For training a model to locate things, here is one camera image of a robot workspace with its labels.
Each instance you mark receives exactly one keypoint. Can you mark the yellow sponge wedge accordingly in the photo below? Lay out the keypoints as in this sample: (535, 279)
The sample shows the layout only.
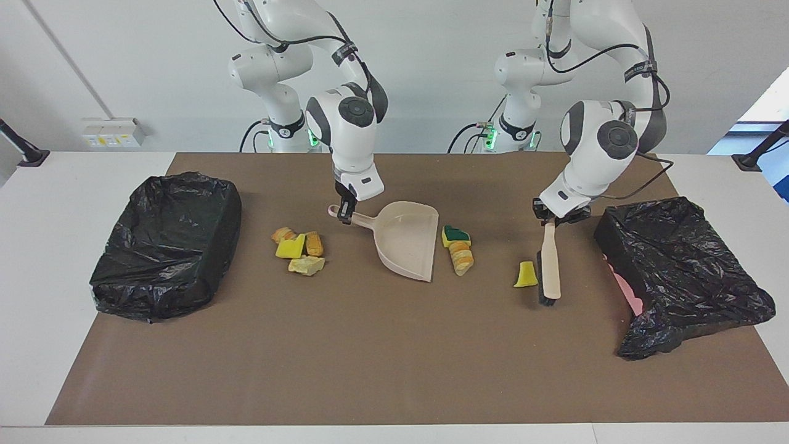
(526, 277)

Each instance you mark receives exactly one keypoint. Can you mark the white wall outlet box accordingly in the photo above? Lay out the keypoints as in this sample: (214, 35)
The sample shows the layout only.
(111, 132)

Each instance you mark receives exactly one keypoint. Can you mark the brown table mat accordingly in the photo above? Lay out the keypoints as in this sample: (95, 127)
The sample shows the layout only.
(394, 382)

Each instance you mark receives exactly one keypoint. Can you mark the beige plastic dustpan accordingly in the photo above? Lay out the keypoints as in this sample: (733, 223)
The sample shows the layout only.
(407, 240)

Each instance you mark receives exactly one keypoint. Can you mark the small orange striped bread piece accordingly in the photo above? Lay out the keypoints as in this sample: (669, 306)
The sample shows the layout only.
(282, 234)

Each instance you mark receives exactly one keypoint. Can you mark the yellow notched sponge piece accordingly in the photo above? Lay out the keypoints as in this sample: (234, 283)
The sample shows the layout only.
(290, 248)

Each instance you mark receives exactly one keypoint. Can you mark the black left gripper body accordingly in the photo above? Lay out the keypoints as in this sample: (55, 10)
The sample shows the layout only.
(570, 217)

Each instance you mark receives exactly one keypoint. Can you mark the brown fried croquette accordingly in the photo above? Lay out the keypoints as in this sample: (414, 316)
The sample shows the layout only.
(314, 245)

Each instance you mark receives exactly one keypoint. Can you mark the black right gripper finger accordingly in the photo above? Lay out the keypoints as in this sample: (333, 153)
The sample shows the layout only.
(346, 214)

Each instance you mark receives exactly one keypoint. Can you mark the black clamp stand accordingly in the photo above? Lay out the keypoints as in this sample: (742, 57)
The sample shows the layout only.
(31, 157)
(749, 161)

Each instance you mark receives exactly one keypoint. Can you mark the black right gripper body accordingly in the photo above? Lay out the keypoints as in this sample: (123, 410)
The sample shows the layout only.
(345, 192)

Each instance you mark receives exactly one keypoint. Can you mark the green and yellow sponge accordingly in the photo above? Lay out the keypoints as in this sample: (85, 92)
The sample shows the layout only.
(456, 235)

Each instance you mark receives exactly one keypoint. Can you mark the pink plastic bin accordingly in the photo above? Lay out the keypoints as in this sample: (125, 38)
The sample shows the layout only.
(625, 290)

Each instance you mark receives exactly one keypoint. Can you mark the pale yellow piece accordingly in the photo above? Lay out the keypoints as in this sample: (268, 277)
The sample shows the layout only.
(306, 265)

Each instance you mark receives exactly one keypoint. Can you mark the black trash bag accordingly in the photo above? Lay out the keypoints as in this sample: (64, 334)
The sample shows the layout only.
(166, 246)
(678, 265)

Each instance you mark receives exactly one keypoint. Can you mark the large orange striped bread piece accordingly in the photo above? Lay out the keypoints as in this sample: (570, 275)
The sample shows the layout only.
(461, 260)

